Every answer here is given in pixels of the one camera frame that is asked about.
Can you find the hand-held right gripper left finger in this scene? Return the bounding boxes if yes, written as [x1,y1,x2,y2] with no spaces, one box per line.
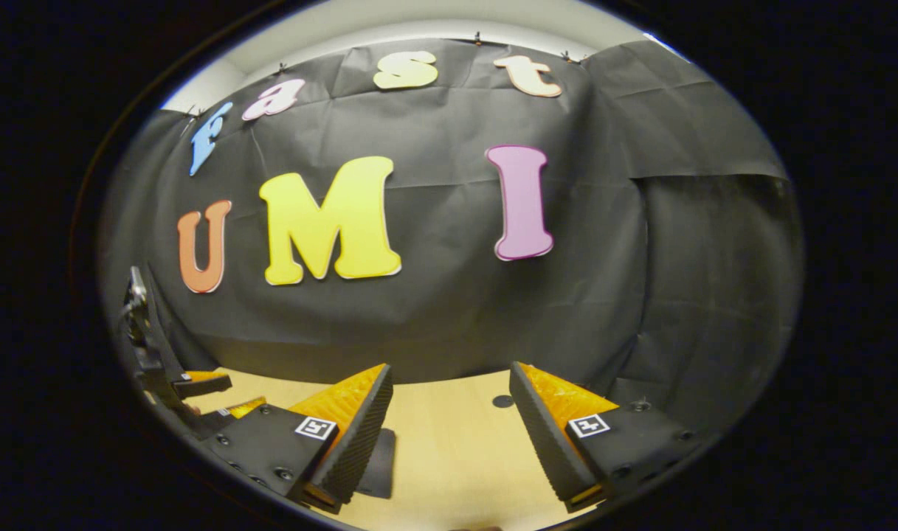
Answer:
[200,363,395,516]

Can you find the black backdrop cloth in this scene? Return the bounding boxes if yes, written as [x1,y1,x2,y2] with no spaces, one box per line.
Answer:
[98,37,807,436]

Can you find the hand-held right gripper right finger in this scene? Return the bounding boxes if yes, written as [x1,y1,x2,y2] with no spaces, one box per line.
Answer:
[509,361,708,514]

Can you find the black jeans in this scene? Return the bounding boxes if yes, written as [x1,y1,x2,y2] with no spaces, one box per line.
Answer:
[356,428,396,499]

